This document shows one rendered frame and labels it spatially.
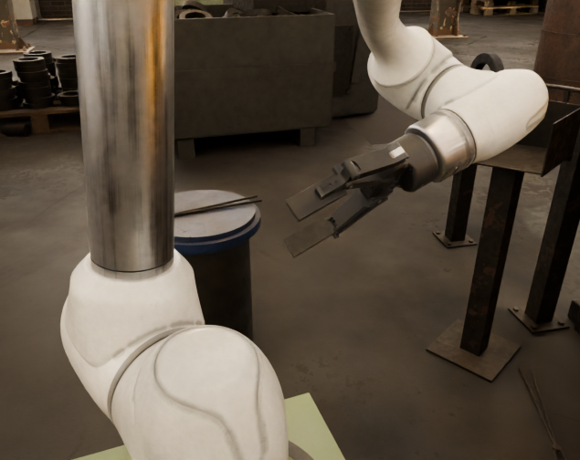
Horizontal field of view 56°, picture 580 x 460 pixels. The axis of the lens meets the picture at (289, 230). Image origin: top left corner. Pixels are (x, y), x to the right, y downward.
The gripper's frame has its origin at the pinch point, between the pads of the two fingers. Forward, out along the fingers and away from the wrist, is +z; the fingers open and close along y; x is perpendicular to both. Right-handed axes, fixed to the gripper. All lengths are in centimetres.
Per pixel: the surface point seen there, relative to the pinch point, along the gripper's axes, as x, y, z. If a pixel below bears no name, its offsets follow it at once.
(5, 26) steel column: 517, 441, 42
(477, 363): -35, 88, -43
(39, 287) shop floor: 65, 121, 58
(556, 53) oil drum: 79, 212, -262
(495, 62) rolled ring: 40, 80, -109
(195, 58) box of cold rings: 159, 168, -48
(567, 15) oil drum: 91, 194, -270
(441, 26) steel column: 300, 511, -453
